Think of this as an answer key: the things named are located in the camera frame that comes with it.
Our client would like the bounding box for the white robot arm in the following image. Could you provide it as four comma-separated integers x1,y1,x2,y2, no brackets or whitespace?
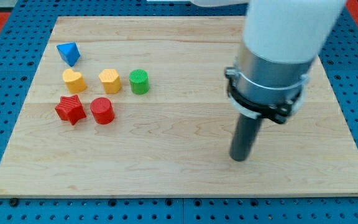
225,0,346,124

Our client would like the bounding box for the yellow hexagon block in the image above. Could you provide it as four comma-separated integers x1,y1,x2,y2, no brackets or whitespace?
99,69,122,94

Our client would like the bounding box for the green cylinder block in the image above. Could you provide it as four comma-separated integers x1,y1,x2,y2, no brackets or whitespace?
129,69,150,95

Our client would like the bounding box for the wooden board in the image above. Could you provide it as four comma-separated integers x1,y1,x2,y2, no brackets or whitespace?
0,16,358,198

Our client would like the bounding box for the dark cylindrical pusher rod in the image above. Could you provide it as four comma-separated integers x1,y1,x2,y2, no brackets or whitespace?
229,114,262,161

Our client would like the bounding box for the red cylinder block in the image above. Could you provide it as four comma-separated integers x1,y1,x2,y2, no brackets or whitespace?
90,97,115,124

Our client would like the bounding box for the red star block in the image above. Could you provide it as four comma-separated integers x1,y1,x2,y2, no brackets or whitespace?
55,95,86,125

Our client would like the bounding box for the yellow heart block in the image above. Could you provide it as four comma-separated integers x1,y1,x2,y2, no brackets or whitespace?
62,68,87,93

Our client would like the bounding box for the blue triangle block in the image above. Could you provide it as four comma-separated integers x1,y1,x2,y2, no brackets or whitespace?
57,42,81,67

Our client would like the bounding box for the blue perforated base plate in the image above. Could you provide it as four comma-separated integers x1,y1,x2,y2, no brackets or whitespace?
0,1,358,223

